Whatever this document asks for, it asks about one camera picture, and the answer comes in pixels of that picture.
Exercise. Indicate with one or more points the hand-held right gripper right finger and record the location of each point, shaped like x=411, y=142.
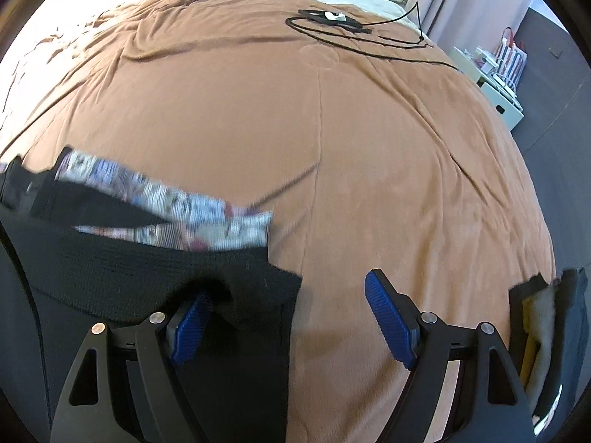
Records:
x=388, y=318

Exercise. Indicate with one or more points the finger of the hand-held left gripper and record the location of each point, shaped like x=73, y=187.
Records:
x=16, y=187

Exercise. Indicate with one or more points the brown fleece blanket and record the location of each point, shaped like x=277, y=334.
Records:
x=346, y=147

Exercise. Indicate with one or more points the pink curtain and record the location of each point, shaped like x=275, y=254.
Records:
x=452, y=0

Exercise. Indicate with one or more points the cream folded garment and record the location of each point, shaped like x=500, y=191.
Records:
x=540, y=332

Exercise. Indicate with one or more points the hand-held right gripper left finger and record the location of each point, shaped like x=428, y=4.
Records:
x=189, y=332

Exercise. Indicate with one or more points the white bedside cabinet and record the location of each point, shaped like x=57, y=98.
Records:
x=496, y=101

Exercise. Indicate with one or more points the small black and white device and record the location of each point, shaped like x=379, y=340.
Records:
x=314, y=14

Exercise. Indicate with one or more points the dark folded garment white print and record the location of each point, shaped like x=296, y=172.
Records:
x=570, y=332

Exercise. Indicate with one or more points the black garment with patterned trim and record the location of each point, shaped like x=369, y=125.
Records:
x=138, y=258

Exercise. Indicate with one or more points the striped gift bag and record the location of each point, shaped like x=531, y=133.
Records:
x=510, y=60

